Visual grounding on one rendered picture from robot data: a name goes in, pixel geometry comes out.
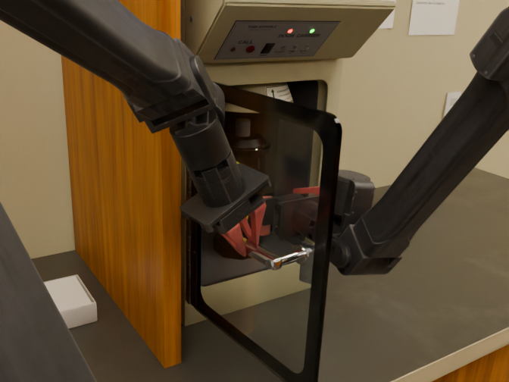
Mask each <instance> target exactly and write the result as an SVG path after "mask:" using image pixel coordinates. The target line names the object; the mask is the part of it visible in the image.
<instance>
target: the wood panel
mask: <svg viewBox="0 0 509 382"><path fill-rule="evenodd" d="M118 1H119V2H120V3H121V4H122V5H124V6H125V7H126V8H127V9H128V10H129V11H131V12H132V13H133V14H134V15H135V16H136V17H138V18H139V19H140V20H141V21H142V22H144V23H145V24H147V25H149V26H150V27H152V28H154V29H155V30H160V31H163V32H165V33H167V34H168V35H169V36H170V37H171V38H173V39H175V38H178V39H179V40H180V0H118ZM61 64H62V75H63V85H64V106H65V116H66V127H67V147H68V158H69V168H70V188H71V199H72V210H73V230H74V241H75V250H76V251H77V253H78V254H79V255H80V257H81V258H82V260H84V262H85V263H86V265H87V266H88V267H89V269H90V270H91V272H92V273H93V274H94V275H95V277H96V278H97V279H98V281H99V282H100V284H101V285H102V286H103V287H104V288H105V290H106V291H107V292H108V294H109V295H110V297H111V298H112V299H113V300H114V302H115V303H116V304H117V306H118V307H119V309H120V310H121V311H122V312H123V314H124V315H125V316H126V318H127V319H128V321H129V322H130V323H131V325H132V326H133V327H134V328H135V330H136V331H137V332H138V334H139V335H140V337H141V338H142V339H143V340H144V341H145V343H146V344H147V346H148V347H149V349H150V350H151V351H152V352H153V353H154V355H155V356H156V358H157V359H158V361H159V362H160V363H161V364H162V365H163V367H164V368H168V367H170V366H173V365H177V364H179V363H181V211H180V206H181V155H180V153H179V151H178V149H177V147H176V144H175V142H174V141H173V138H172V136H171V135H170V127H168V128H166V129H164V130H161V131H158V132H156V133H151V131H150V129H149V128H148V127H147V125H146V123H145V122H144V121H143V122H141V123H139V121H138V120H137V118H136V116H135V115H134V113H133V111H132V110H131V108H130V107H129V105H128V103H127V101H126V99H125V98H124V97H123V93H122V92H121V91H120V90H119V89H118V88H117V87H115V86H114V85H112V84H111V83H109V82H108V81H106V80H104V79H102V78H101V77H99V76H97V75H95V74H94V73H92V72H90V71H88V70H87V69H85V68H83V67H81V66H79V65H78V64H76V63H74V62H72V61H71V60H69V59H67V58H65V57H64V56H61Z"/></svg>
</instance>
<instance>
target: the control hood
mask: <svg viewBox="0 0 509 382"><path fill-rule="evenodd" d="M395 6H396V3H395V2H393V1H381V0H186V47H187V48H189V49H190V51H191V52H192V53H193V55H197V56H198V57H200V59H201V61H202V63H203V64H215V63H235V62H254V61H292V60H311V59H331V58H351V57H353V56H354V55H355V54H356V53H357V52H358V50H359V49H360V48H361V47H362V46H363V45H364V43H365V42H366V41H367V40H368V39H369V38H370V37H371V36H372V35H373V33H374V32H375V31H376V30H377V29H378V28H379V26H380V25H381V24H382V23H383V22H384V20H385V19H386V18H387V17H388V16H389V15H390V14H391V13H392V12H393V11H394V9H395ZM236 20H293V21H341V22H340V23H339V25H338V26H337V27H336V28H335V29H334V31H333V32H332V33H331V35H330V36H329V37H328V39H327V40H326V41H325V43H324V44H323V45H322V46H321V47H320V49H319V50H318V51H317V53H316V54H315V55H314V56H311V57H289V58H247V59H226V60H214V58H215V57H216V55H217V53H218V52H219V50H220V47H221V46H222V44H223V42H224V40H225V39H226V37H227V35H228V34H229V32H230V30H231V29H232V27H233V24H234V23H235V22H236Z"/></svg>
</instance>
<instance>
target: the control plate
mask: <svg viewBox="0 0 509 382"><path fill-rule="evenodd" d="M340 22H341V21H293V20H236V22H235V23H234V24H233V27H232V29H231V30H230V32H229V34H228V35H227V37H226V39H225V40H224V42H223V44H222V46H221V47H220V50H219V52H218V53H217V55H216V57H215V58H214V60H226V59H247V58H289V57H311V56H314V55H315V54H316V53H317V51H318V50H319V49H320V47H321V46H322V45H323V44H324V43H325V41H326V40H327V39H328V37H329V36H330V35H331V33H332V32H333V31H334V29H335V28H336V27H337V26H338V25H339V23H340ZM289 29H293V31H292V32H291V33H287V30H289ZM311 29H315V31H314V32H313V33H309V30H311ZM267 43H275V45H274V47H273V48H272V49H271V50H270V52H269V53H268V54H261V51H262V50H263V48H264V46H265V45H266V44H267ZM251 45H253V46H254V47H255V50H254V51H253V52H251V53H247V51H246V49H247V48H248V47H249V46H251ZM283 45H285V46H286V47H285V50H282V49H281V48H280V47H281V46H283ZM294 45H298V47H297V48H298V49H296V50H295V49H293V48H292V47H293V46H294ZM306 45H309V46H310V47H309V49H306V48H305V46H306ZM232 47H236V50H235V51H234V52H231V51H230V49H231V48H232Z"/></svg>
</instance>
